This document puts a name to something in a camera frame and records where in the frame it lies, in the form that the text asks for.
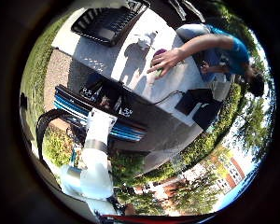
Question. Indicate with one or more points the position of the black box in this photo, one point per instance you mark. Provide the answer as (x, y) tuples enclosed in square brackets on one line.
[(208, 113)]

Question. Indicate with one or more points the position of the black laptop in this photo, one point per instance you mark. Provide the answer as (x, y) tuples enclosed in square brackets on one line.
[(191, 101)]

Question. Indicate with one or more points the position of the white plush toy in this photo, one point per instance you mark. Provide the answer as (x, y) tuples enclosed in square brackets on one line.
[(146, 39)]

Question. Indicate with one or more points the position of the red brick building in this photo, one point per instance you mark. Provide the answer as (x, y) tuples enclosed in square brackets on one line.
[(230, 171)]

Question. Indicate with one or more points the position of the black slatted plastic basket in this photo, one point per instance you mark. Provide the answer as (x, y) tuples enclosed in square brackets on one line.
[(107, 23)]

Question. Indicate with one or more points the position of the person in blue shirt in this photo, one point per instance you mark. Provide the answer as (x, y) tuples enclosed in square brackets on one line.
[(214, 53)]

